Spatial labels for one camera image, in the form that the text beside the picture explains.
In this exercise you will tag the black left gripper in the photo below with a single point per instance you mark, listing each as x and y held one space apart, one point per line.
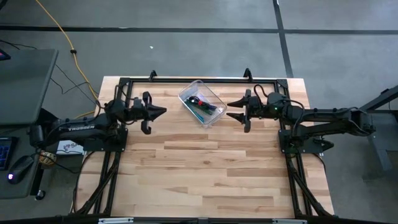
145 114

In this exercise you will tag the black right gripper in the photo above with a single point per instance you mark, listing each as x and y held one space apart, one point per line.
247 124

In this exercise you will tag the clear plastic bin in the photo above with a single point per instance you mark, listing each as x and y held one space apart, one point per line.
191 90

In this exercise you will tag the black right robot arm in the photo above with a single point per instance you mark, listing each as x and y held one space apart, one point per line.
326 116

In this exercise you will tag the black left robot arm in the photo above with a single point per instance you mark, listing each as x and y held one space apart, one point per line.
81 129

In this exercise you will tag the white printed sheet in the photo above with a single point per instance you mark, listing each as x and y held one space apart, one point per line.
66 146

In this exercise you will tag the round yellow black roll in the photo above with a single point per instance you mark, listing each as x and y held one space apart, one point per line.
47 158

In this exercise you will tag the low grey desk surface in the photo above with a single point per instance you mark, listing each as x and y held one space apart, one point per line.
28 143

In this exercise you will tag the grey desk top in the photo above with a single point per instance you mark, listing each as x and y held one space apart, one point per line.
25 87

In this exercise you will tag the black round desk foot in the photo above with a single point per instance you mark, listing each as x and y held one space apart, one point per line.
40 195

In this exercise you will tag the black computer mouse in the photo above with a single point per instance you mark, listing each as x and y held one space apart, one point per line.
20 168

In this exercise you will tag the black backlit keyboard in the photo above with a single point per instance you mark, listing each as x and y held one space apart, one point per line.
4 154

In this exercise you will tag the black device with pink light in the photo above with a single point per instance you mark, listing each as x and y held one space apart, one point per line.
3 55

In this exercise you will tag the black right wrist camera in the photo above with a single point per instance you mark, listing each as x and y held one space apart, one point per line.
256 102

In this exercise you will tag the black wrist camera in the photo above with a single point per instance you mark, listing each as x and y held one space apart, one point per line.
137 102
256 102

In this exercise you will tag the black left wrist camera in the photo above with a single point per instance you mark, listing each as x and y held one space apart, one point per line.
137 102

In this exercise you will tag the black frame clamp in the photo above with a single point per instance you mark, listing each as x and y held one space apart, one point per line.
247 75
152 75

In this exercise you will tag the black aluminium table frame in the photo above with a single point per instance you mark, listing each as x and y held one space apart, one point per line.
202 80

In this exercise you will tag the silver metal bracket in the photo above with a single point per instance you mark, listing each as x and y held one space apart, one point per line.
289 221
115 221

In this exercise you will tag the black desk leg frame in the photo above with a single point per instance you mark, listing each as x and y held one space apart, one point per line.
380 99

